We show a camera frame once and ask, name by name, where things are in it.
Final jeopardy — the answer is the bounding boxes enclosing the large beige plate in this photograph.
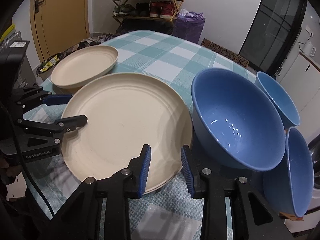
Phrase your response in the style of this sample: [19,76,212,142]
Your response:
[61,73,193,193]

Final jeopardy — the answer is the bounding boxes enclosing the large blue bowl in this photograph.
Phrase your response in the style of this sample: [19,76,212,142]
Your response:
[191,68,285,172]

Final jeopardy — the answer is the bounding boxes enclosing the white kitchen cabinet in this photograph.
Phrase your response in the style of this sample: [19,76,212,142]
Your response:
[276,52,320,120]

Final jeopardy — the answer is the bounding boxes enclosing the person left hand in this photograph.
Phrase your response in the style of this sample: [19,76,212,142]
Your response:
[0,158,22,185]

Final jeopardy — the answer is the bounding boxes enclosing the yellow snack packet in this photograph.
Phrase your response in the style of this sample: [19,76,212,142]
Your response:
[37,55,60,73]

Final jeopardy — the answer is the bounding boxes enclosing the yellow wooden door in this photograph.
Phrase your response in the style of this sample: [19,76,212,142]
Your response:
[30,0,89,62]

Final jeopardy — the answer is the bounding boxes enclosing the purple plastic bag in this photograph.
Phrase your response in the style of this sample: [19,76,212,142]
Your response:
[172,8,206,44]

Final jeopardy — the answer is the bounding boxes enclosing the black glass door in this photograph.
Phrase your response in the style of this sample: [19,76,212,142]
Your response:
[240,0,307,76]

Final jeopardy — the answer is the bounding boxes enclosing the white electric kettle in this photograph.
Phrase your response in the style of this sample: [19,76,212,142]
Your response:
[302,40,317,57]

